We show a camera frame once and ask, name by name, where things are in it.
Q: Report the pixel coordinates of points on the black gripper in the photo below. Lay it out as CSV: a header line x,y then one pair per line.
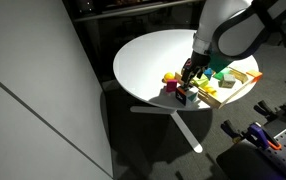
x,y
198,65

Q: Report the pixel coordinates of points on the white black teal plush cube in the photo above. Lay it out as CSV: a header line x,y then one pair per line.
x,y
186,99

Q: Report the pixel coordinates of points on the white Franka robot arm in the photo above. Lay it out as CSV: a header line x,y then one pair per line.
x,y
236,33

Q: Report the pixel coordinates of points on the pink cube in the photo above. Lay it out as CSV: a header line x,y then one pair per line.
x,y
171,85

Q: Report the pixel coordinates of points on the green cube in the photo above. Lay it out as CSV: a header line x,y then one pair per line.
x,y
221,74

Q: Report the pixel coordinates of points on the grey cube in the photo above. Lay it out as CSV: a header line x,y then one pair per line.
x,y
228,81

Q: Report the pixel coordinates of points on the wooden crate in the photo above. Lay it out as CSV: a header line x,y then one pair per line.
x,y
236,90

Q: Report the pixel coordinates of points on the orange cube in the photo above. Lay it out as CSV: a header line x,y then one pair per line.
x,y
254,74

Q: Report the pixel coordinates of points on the lime green block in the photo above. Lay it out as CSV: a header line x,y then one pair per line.
x,y
201,81

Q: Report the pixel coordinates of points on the blue block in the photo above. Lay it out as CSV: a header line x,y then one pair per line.
x,y
208,73

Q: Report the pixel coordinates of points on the yellow flat block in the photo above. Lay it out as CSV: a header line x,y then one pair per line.
x,y
210,89

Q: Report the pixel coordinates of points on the yellow ball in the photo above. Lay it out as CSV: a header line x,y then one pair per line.
x,y
168,76

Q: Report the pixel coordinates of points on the white table base legs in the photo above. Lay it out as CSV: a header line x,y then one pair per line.
x,y
184,128

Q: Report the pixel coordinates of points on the purple black spring clamp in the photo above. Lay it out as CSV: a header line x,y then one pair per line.
x,y
283,111
259,135

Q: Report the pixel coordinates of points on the dark metal window frame rail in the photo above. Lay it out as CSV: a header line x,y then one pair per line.
x,y
133,10

